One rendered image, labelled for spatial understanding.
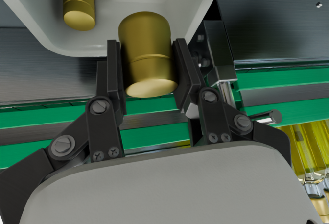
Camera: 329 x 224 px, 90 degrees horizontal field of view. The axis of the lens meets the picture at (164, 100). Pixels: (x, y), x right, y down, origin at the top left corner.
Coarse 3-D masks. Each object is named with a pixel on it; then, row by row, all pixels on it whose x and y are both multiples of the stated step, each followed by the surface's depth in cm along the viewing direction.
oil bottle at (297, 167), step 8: (280, 128) 34; (288, 128) 35; (288, 136) 34; (296, 144) 34; (296, 152) 34; (296, 160) 33; (296, 168) 33; (304, 168) 33; (304, 176) 33; (304, 184) 33
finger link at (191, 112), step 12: (180, 48) 10; (180, 60) 10; (192, 60) 10; (180, 72) 10; (192, 72) 9; (180, 84) 10; (192, 84) 9; (204, 84) 10; (180, 96) 10; (192, 96) 9; (180, 108) 11; (192, 108) 9; (228, 108) 9; (228, 120) 9; (240, 120) 9; (240, 132) 8
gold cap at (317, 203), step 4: (324, 196) 34; (312, 200) 34; (316, 200) 34; (320, 200) 33; (324, 200) 33; (316, 204) 34; (320, 204) 33; (324, 204) 33; (316, 208) 33; (320, 208) 33; (324, 208) 33; (328, 208) 33; (320, 212) 33; (324, 212) 33; (328, 212) 33; (320, 216) 33; (324, 216) 33; (328, 216) 33; (324, 220) 33; (328, 220) 32
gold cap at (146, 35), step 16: (128, 16) 10; (144, 16) 10; (160, 16) 10; (128, 32) 10; (144, 32) 9; (160, 32) 10; (128, 48) 10; (144, 48) 9; (160, 48) 9; (128, 64) 10; (144, 64) 9; (160, 64) 9; (128, 80) 9; (144, 80) 9; (160, 80) 9; (176, 80) 10; (144, 96) 11
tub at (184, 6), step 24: (24, 0) 13; (48, 0) 17; (96, 0) 22; (120, 0) 22; (144, 0) 23; (168, 0) 23; (192, 0) 17; (24, 24) 15; (48, 24) 17; (96, 24) 21; (192, 24) 18; (48, 48) 19; (72, 48) 20; (96, 48) 21; (120, 48) 21
